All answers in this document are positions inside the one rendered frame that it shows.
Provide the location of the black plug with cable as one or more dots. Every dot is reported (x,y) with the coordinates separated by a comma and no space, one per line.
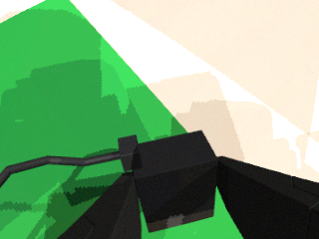
(175,175)

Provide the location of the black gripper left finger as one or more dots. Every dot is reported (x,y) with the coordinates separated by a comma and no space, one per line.
(116,215)

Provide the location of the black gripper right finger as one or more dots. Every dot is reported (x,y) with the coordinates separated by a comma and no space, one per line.
(266,204)

